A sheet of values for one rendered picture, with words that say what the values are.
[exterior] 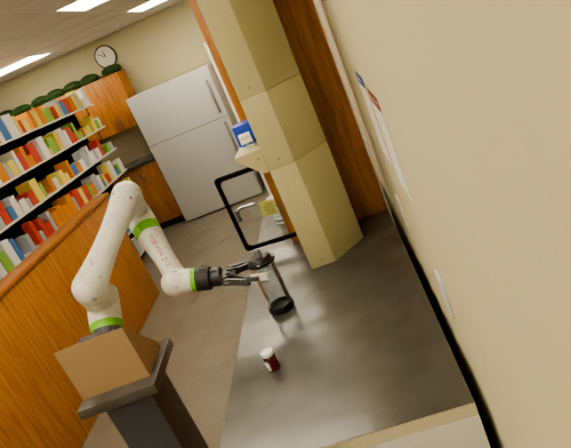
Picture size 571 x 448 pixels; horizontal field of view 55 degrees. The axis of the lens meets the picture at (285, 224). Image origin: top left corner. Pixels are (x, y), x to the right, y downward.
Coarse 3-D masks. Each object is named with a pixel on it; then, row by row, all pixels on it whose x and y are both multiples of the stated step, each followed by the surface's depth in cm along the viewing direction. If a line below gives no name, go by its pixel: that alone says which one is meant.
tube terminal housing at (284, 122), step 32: (256, 96) 211; (288, 96) 217; (256, 128) 215; (288, 128) 217; (320, 128) 228; (288, 160) 220; (320, 160) 229; (288, 192) 224; (320, 192) 229; (320, 224) 229; (352, 224) 241; (320, 256) 234
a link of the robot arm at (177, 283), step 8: (168, 272) 209; (176, 272) 208; (184, 272) 208; (192, 272) 208; (168, 280) 206; (176, 280) 206; (184, 280) 207; (192, 280) 206; (168, 288) 207; (176, 288) 207; (184, 288) 207; (192, 288) 208; (176, 296) 210; (184, 296) 214
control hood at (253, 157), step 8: (256, 144) 230; (240, 152) 228; (248, 152) 221; (256, 152) 219; (240, 160) 220; (248, 160) 220; (256, 160) 220; (264, 160) 220; (256, 168) 221; (264, 168) 221
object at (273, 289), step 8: (272, 256) 206; (248, 264) 208; (272, 264) 206; (256, 272) 205; (264, 272) 204; (272, 272) 206; (272, 280) 206; (280, 280) 209; (264, 288) 207; (272, 288) 207; (280, 288) 208; (264, 296) 210; (272, 296) 208; (280, 296) 209; (288, 296) 212; (272, 304) 210; (280, 304) 209
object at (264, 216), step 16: (240, 176) 257; (256, 176) 256; (224, 192) 261; (240, 192) 260; (256, 192) 259; (272, 192) 258; (240, 208) 263; (256, 208) 262; (272, 208) 261; (240, 224) 267; (256, 224) 265; (272, 224) 264; (288, 224) 263; (256, 240) 269
